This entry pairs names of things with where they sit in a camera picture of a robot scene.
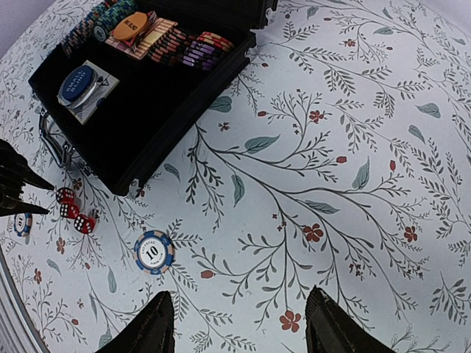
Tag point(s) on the blue-backed playing card deck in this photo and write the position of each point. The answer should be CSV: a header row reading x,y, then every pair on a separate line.
x,y
83,112

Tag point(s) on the floral patterned table mat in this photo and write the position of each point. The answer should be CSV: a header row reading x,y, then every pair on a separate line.
x,y
339,158

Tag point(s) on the orange round blind button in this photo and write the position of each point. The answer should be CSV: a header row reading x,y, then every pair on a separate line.
x,y
130,26

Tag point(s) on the green poker chip stack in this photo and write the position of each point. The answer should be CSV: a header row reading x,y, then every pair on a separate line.
x,y
107,22

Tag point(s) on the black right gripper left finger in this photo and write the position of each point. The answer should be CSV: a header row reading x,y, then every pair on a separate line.
x,y
151,331

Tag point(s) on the blue round blind button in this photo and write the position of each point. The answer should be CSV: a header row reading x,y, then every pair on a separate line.
x,y
62,93

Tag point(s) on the multicolour poker chip stack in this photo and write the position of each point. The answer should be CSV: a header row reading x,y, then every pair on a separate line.
x,y
83,30

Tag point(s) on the red black chip stack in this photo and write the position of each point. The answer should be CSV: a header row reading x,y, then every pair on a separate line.
x,y
170,47

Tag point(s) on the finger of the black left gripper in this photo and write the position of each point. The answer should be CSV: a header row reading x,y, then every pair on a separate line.
x,y
11,206
17,166

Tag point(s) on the purple chip stack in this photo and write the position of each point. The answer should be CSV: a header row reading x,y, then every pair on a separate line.
x,y
207,51

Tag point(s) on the front aluminium rail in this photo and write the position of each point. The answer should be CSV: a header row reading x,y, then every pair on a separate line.
x,y
17,335

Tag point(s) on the red die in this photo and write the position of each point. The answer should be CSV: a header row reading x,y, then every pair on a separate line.
x,y
65,196
70,211
84,224

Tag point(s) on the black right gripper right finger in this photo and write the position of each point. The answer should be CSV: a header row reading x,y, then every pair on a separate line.
x,y
330,329

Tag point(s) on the black poker set case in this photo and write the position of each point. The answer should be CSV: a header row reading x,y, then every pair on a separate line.
x,y
153,105

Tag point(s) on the black white poker chip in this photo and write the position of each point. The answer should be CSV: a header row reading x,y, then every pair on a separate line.
x,y
153,252

